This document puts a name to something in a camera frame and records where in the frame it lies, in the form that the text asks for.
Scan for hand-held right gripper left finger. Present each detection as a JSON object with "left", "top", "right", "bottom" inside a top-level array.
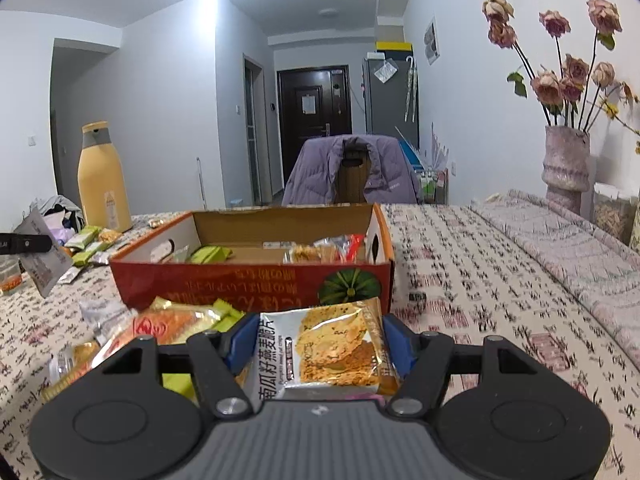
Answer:
[{"left": 102, "top": 317, "right": 261, "bottom": 418}]

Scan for grey interior door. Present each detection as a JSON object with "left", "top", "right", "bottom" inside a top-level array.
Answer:
[{"left": 243, "top": 55, "right": 264, "bottom": 206}]

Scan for crumpled white snack packet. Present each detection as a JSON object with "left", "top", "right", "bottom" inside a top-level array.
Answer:
[{"left": 79, "top": 299, "right": 138, "bottom": 341}]

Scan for orange cardboard box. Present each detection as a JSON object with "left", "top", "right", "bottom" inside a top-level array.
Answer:
[{"left": 109, "top": 203, "right": 396, "bottom": 313}]

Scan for grey quilted blanket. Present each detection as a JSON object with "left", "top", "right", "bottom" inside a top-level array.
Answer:
[{"left": 470, "top": 189, "right": 640, "bottom": 361}]

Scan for wooden chair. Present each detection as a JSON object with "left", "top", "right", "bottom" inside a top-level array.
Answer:
[{"left": 335, "top": 142, "right": 371, "bottom": 204}]

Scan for dried rose bouquet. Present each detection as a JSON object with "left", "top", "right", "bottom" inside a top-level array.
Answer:
[{"left": 481, "top": 0, "right": 638, "bottom": 128}]

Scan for white mop handle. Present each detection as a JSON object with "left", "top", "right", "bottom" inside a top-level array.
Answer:
[{"left": 196, "top": 157, "right": 208, "bottom": 209}]

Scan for yellow flower branches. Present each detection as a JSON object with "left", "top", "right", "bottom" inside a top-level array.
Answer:
[{"left": 597, "top": 80, "right": 640, "bottom": 156}]

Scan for long green snack packet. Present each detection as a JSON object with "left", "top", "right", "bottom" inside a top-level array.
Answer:
[
  {"left": 162, "top": 299, "right": 246, "bottom": 403},
  {"left": 189, "top": 245, "right": 234, "bottom": 264}
]

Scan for grey snack packet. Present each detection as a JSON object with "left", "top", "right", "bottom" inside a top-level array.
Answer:
[{"left": 14, "top": 208, "right": 75, "bottom": 298}]

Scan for white folded umbrella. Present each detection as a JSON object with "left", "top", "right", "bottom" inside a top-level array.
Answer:
[{"left": 404, "top": 56, "right": 418, "bottom": 122}]

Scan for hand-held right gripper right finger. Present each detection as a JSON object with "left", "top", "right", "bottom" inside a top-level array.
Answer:
[{"left": 382, "top": 314, "right": 543, "bottom": 418}]

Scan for dark entrance door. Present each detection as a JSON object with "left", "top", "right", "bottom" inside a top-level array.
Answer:
[{"left": 277, "top": 66, "right": 351, "bottom": 204}]

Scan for white gold cracker packet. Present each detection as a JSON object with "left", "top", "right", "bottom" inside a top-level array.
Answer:
[
  {"left": 284, "top": 237, "right": 331, "bottom": 264},
  {"left": 235, "top": 297, "right": 403, "bottom": 403}
]

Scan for purple padded jacket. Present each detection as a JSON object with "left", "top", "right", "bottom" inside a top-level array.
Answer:
[{"left": 281, "top": 134, "right": 423, "bottom": 206}]

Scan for small green snack packet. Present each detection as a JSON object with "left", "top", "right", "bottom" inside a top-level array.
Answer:
[
  {"left": 72, "top": 241, "right": 113, "bottom": 267},
  {"left": 65, "top": 225, "right": 101, "bottom": 251}
]

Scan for yellow thermos bottle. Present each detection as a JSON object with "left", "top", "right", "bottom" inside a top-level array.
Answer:
[{"left": 77, "top": 121, "right": 133, "bottom": 233}]

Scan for green drink carton pack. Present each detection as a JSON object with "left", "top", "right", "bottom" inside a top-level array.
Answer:
[{"left": 417, "top": 169, "right": 448, "bottom": 204}]

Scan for grey refrigerator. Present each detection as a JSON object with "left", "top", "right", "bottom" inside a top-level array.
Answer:
[{"left": 362, "top": 51, "right": 420, "bottom": 136}]

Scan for pink ceramic vase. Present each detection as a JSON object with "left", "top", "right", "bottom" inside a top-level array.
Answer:
[{"left": 541, "top": 125, "right": 592, "bottom": 216}]

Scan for glass storage jar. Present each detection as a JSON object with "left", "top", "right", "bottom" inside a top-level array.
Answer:
[{"left": 592, "top": 182, "right": 638, "bottom": 246}]

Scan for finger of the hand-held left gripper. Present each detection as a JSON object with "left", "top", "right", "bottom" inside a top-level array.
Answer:
[{"left": 0, "top": 232, "right": 53, "bottom": 256}]

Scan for red noodle snack packet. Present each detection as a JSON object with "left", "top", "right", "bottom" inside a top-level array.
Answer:
[{"left": 320, "top": 234, "right": 368, "bottom": 263}]

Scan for orange stick snack packet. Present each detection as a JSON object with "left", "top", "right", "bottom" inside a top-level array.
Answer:
[{"left": 92, "top": 297, "right": 223, "bottom": 366}]

